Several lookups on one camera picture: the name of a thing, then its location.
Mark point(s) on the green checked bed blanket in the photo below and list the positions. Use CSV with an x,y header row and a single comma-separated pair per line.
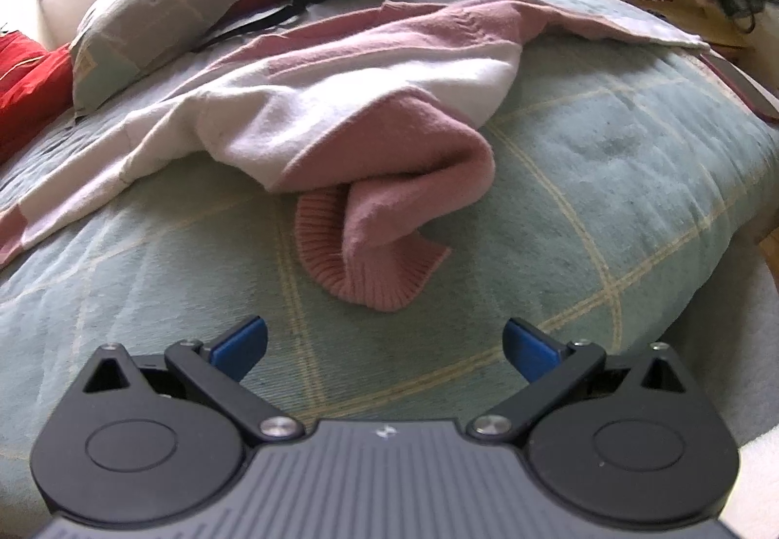
x,y
608,168

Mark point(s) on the pink and white sweater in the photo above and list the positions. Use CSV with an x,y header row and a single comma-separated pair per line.
x,y
341,88

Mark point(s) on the wooden bed side rail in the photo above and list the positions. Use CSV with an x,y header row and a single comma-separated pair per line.
x,y
745,88

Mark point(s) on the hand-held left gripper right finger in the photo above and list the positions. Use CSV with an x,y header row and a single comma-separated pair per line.
x,y
529,350

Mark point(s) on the grey pillow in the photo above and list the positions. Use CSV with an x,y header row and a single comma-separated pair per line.
x,y
146,15

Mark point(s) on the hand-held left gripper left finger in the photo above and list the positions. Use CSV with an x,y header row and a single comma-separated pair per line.
x,y
243,347

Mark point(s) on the wooden chair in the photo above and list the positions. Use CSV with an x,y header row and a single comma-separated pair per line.
x,y
681,15

